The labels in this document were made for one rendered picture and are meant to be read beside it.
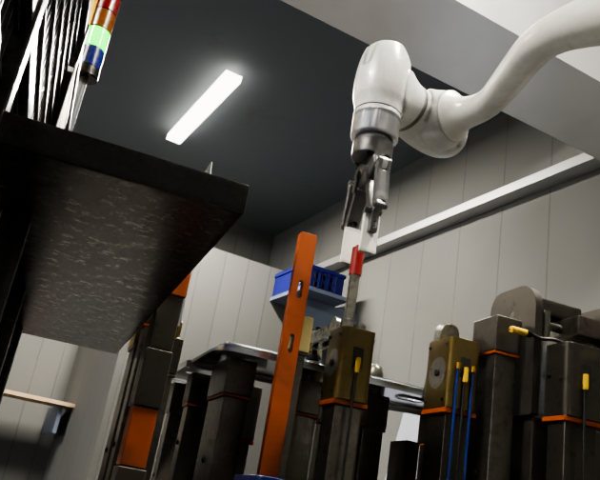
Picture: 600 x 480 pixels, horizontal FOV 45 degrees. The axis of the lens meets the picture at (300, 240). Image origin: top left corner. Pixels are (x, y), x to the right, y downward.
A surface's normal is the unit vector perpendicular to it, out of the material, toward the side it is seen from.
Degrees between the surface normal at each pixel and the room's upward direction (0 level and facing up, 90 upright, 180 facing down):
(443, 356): 90
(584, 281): 90
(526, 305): 90
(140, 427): 90
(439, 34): 180
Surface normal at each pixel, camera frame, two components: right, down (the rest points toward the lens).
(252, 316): 0.48, -0.24
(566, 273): -0.86, -0.30
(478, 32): -0.16, 0.92
